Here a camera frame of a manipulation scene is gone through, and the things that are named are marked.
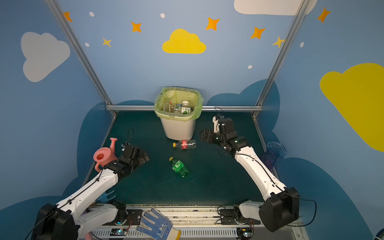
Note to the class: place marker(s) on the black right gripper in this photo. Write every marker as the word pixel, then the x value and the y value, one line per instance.
pixel 210 136

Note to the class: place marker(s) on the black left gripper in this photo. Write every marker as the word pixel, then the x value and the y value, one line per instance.
pixel 139 156

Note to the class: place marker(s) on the clear bottle red label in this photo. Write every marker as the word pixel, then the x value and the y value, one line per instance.
pixel 185 144

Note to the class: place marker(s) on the green plastic bottle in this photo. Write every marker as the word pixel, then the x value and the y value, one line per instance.
pixel 179 167

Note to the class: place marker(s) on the clear bottle green lime label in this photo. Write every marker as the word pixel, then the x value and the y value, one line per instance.
pixel 186 108

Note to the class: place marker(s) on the clear bottle pink label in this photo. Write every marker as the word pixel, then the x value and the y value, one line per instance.
pixel 168 107

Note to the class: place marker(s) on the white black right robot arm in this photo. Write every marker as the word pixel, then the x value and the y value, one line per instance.
pixel 281 206

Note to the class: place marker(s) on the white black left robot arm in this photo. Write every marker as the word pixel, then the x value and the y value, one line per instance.
pixel 69 220

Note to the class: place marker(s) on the white trash bin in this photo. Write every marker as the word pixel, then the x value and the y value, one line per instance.
pixel 179 130

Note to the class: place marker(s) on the green bin liner bag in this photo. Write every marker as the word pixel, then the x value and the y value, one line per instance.
pixel 177 95

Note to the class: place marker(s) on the pink watering can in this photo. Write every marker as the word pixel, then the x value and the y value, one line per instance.
pixel 105 155

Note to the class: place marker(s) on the blue toy garden rake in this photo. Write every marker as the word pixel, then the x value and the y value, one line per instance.
pixel 107 196

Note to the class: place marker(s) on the blue dotted work glove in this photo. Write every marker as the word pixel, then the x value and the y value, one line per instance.
pixel 157 226

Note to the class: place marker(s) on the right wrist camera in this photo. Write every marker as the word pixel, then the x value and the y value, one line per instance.
pixel 216 119

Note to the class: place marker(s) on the aluminium frame rail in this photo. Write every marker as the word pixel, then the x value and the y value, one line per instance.
pixel 204 108

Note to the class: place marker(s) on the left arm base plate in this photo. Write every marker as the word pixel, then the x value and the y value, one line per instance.
pixel 128 217

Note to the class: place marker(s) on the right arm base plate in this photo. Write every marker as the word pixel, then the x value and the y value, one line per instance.
pixel 234 217

